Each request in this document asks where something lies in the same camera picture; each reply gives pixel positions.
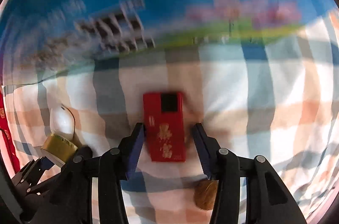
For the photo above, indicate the red small box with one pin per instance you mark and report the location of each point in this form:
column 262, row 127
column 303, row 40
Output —
column 163, row 120

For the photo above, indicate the blue cardboard box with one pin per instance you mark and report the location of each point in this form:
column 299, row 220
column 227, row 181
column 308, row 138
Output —
column 43, row 38

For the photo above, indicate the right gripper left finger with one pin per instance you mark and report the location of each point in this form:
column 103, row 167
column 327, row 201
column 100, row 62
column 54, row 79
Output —
column 114, row 166

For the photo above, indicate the blue plaid quilt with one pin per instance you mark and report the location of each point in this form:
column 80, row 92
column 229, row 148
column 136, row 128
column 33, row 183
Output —
column 280, row 101

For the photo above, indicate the brown walnut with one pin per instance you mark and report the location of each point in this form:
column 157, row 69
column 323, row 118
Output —
column 204, row 194

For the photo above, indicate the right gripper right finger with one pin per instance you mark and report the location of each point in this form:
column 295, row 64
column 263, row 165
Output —
column 268, row 200

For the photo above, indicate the red rose floral blanket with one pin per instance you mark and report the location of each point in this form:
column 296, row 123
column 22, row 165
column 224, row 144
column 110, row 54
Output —
column 8, row 151

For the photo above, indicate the white earbuds case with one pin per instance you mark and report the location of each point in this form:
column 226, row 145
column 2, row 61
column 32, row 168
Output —
column 62, row 122

